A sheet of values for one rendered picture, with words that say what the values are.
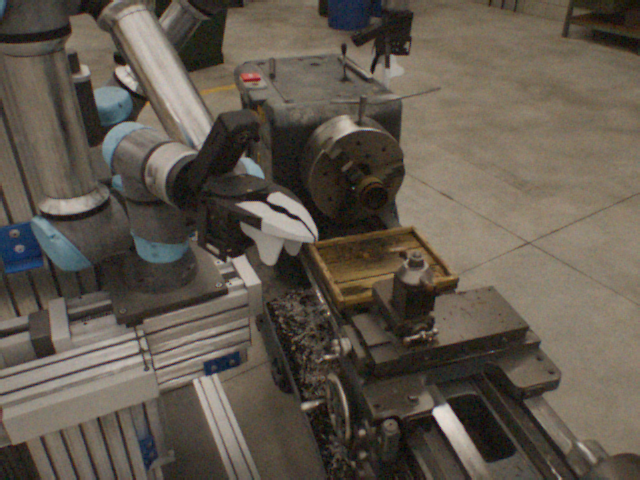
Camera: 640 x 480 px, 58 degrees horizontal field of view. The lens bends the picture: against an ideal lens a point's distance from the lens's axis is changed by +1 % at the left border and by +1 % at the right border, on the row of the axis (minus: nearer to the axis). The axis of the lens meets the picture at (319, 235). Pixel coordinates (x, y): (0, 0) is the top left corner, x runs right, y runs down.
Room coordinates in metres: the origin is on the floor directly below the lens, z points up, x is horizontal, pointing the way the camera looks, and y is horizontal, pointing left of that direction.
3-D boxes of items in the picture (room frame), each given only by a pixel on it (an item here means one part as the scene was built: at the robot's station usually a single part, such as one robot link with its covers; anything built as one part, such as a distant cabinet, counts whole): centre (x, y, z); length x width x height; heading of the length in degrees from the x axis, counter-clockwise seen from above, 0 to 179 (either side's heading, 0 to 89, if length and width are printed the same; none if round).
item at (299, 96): (2.01, 0.03, 1.06); 0.59 x 0.48 x 0.39; 17
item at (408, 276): (1.03, -0.21, 1.13); 0.08 x 0.08 x 0.03
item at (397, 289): (1.03, -0.21, 1.07); 0.07 x 0.07 x 0.10; 17
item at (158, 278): (0.98, 0.33, 1.21); 0.15 x 0.15 x 0.10
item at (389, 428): (0.81, -0.15, 0.84); 0.04 x 0.04 x 0.10; 17
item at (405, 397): (1.00, -0.30, 0.90); 0.47 x 0.30 x 0.06; 107
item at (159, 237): (0.72, 0.22, 1.46); 0.11 x 0.08 x 0.11; 137
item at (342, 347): (0.97, -0.04, 0.95); 0.07 x 0.04 x 0.04; 107
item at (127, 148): (0.70, 0.23, 1.56); 0.11 x 0.08 x 0.09; 47
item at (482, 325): (1.04, -0.27, 0.95); 0.43 x 0.17 x 0.05; 107
